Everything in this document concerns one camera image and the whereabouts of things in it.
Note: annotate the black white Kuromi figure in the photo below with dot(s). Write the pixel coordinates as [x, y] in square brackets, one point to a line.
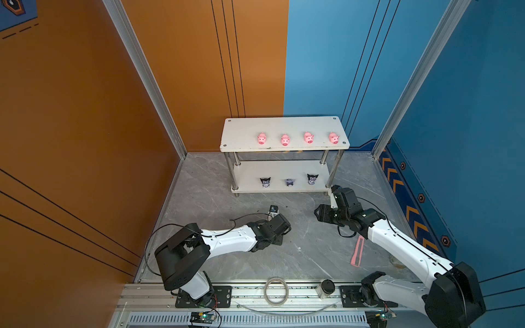
[265, 182]
[312, 178]

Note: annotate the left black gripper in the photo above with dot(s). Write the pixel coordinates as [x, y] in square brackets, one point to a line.
[280, 240]

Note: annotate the pink pig toy front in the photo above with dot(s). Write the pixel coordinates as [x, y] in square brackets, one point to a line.
[285, 140]

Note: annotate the aluminium frame post right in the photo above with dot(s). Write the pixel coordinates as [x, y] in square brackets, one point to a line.
[441, 35]

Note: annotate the white two-tier shelf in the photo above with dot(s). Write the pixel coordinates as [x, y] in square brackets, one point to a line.
[323, 134]

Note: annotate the green circuit board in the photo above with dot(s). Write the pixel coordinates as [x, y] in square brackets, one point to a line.
[384, 316]
[203, 319]

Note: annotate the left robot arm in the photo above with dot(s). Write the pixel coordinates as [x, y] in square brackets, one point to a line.
[181, 257]

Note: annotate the aluminium frame post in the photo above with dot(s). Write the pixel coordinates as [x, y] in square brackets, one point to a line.
[127, 34]
[441, 35]

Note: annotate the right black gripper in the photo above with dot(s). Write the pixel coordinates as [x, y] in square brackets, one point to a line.
[322, 213]

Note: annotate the pink pig toy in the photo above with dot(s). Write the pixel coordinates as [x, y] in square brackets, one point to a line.
[262, 138]
[334, 138]
[308, 137]
[285, 140]

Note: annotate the green circuit board right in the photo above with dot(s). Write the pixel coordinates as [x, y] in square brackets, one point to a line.
[384, 316]

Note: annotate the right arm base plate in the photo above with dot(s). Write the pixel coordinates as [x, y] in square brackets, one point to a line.
[352, 297]

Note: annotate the black capped small jar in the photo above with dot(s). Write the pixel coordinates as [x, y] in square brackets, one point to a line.
[325, 289]

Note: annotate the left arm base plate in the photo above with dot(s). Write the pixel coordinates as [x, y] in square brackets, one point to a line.
[217, 297]

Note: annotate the pink utility knife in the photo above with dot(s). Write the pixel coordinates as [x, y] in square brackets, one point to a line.
[357, 255]

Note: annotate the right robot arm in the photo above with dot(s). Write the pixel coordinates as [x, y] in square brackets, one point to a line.
[448, 294]

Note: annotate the green circuit board left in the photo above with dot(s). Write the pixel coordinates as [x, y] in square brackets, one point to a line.
[203, 319]

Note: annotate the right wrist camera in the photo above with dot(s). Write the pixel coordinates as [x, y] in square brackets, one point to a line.
[332, 196]

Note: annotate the aluminium frame post left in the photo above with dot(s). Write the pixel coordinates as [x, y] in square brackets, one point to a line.
[127, 34]

